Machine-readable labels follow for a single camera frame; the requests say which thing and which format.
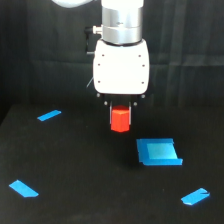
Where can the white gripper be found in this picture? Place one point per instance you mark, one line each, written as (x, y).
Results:
(120, 71)

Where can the red hexagonal block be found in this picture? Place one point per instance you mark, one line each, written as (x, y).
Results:
(120, 119)

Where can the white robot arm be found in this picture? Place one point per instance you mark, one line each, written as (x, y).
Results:
(121, 26)

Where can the blue square tape marker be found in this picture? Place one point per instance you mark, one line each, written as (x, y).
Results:
(157, 152)

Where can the blue tape strip top left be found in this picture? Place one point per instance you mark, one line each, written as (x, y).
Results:
(49, 115)

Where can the blue tape strip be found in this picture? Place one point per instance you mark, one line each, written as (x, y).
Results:
(23, 189)
(195, 197)
(49, 115)

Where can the blue tape strip bottom right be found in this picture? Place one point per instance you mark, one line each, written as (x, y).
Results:
(195, 197)

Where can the blue tape strip bottom left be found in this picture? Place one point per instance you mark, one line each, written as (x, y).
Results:
(23, 189)

